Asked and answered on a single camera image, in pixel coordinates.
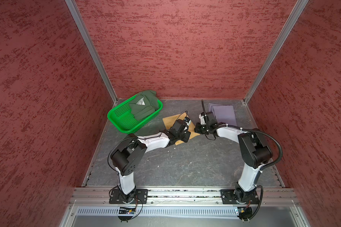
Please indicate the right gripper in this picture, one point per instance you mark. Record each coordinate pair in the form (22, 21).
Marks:
(197, 128)

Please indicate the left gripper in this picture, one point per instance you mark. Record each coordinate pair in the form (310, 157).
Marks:
(187, 135)

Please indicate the yellow skirt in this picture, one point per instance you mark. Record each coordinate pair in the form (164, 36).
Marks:
(170, 122)

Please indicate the lavender skirt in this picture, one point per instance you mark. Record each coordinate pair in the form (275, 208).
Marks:
(223, 113)

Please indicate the dark green skirt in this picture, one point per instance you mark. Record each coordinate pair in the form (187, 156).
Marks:
(144, 104)

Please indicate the green plastic basket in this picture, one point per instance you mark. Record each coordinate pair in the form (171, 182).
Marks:
(121, 117)

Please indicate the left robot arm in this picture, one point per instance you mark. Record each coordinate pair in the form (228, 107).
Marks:
(126, 155)

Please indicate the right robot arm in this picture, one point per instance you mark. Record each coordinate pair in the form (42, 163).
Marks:
(253, 147)

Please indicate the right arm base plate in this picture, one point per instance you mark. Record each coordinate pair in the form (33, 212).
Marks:
(227, 196)

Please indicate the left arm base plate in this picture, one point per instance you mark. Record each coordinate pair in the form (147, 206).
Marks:
(142, 195)

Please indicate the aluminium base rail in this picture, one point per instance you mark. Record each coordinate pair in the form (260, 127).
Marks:
(157, 196)

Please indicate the white slotted cable duct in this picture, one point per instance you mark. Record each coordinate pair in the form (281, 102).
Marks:
(147, 211)

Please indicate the right aluminium corner post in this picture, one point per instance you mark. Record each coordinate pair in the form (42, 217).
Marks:
(284, 33)

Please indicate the aluminium corner post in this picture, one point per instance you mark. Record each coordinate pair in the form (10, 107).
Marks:
(73, 8)
(284, 33)

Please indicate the left aluminium corner post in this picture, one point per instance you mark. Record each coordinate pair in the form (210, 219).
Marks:
(73, 8)

